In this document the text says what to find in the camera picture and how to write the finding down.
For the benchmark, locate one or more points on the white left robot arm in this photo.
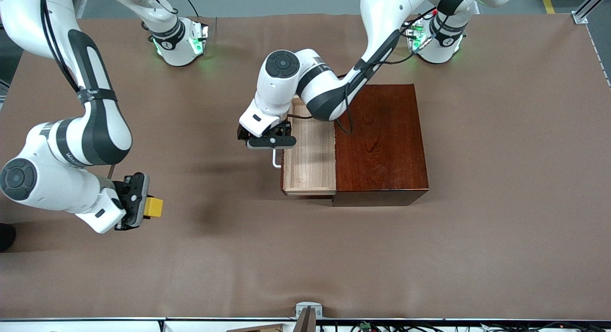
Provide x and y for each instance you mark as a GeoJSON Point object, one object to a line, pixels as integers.
{"type": "Point", "coordinates": [329, 93]}

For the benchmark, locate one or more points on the dark red wooden cabinet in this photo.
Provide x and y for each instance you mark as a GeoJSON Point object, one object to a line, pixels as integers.
{"type": "Point", "coordinates": [382, 145]}

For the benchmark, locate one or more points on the yellow floor tape strip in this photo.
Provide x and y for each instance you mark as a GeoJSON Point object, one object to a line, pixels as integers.
{"type": "Point", "coordinates": [547, 0]}

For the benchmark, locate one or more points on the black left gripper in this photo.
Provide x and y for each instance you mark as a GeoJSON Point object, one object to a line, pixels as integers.
{"type": "Point", "coordinates": [284, 129]}

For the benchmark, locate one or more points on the brown cardboard piece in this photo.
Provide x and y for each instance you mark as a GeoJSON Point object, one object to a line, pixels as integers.
{"type": "Point", "coordinates": [258, 328]}

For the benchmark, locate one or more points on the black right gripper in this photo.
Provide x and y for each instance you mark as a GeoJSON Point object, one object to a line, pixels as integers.
{"type": "Point", "coordinates": [122, 189]}

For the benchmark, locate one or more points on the black round object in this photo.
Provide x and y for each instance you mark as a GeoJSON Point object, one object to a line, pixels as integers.
{"type": "Point", "coordinates": [5, 237]}

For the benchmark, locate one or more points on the brown table mat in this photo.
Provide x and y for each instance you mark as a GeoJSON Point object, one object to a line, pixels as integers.
{"type": "Point", "coordinates": [238, 251]}

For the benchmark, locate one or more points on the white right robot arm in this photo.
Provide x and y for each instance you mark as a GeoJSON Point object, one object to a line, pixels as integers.
{"type": "Point", "coordinates": [95, 126]}

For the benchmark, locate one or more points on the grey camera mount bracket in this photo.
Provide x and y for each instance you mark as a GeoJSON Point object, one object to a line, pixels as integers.
{"type": "Point", "coordinates": [309, 313]}

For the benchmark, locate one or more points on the yellow wooden block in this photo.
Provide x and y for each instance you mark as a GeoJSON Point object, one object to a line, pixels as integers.
{"type": "Point", "coordinates": [154, 208]}

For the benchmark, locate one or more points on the aluminium frame profile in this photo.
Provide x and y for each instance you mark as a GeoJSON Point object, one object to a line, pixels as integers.
{"type": "Point", "coordinates": [589, 5]}

